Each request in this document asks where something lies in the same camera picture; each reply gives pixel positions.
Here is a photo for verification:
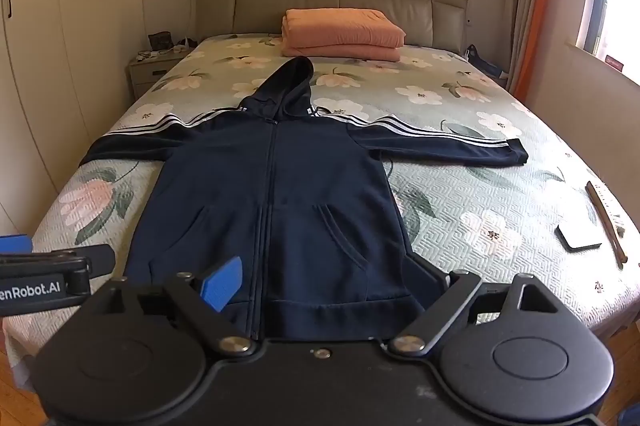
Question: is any wooden stick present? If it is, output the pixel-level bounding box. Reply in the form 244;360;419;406
585;180;629;266

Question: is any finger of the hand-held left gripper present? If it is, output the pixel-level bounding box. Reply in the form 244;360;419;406
0;233;117;279

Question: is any beige nightstand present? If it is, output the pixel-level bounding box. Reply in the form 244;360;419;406
125;47;195;103

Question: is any dark blue bag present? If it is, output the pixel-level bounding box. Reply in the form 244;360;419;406
464;45;507;81

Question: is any white wardrobe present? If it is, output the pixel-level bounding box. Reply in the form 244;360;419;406
0;0;147;238

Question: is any floral quilted bedspread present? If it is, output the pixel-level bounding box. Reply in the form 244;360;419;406
2;33;640;372

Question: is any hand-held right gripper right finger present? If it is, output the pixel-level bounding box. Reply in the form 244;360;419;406
389;253;558;355

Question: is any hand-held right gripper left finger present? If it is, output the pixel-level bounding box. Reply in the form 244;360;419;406
92;256;254;355

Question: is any orange curtain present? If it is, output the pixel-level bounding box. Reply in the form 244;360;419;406
514;0;560;99

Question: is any pink pillow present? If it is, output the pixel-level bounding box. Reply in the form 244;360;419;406
280;8;407;63

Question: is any navy striped zip hoodie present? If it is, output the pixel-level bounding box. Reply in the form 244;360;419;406
79;56;529;341

